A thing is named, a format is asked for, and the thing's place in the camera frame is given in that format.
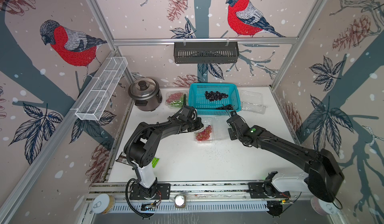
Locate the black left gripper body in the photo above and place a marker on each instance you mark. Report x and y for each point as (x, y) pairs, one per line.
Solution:
(194, 125)

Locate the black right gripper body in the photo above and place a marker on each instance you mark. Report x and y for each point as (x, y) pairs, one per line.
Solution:
(239, 137)

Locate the green grape bunch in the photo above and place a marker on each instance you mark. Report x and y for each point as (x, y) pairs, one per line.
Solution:
(177, 104)

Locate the red grape bunch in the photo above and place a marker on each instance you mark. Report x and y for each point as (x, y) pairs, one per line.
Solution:
(174, 97)
(204, 135)

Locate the clear plastic clamshell container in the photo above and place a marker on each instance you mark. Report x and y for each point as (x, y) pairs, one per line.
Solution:
(167, 95)

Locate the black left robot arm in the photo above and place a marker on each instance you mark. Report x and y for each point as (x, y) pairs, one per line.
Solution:
(142, 146)

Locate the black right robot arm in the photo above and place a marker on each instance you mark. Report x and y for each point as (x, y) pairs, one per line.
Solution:
(325, 176)

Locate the teal plastic basket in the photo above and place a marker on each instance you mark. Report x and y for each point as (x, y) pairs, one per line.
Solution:
(205, 107)

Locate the dark purple grape bunch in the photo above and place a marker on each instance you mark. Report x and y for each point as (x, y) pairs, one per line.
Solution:
(215, 96)

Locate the green snack packet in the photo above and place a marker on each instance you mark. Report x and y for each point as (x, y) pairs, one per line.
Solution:
(155, 162)

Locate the stainless steel rice cooker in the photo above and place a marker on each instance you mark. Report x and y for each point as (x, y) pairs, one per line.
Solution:
(146, 94)

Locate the brown snack bar wrapper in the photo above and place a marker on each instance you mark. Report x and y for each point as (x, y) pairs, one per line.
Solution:
(122, 158)

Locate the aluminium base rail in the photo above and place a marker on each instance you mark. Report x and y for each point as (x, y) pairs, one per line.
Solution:
(201, 197)

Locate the black hanging wire basket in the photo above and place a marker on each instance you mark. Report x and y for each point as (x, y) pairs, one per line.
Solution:
(206, 52)

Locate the white wire shelf basket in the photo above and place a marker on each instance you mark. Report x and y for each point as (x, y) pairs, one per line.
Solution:
(97, 99)

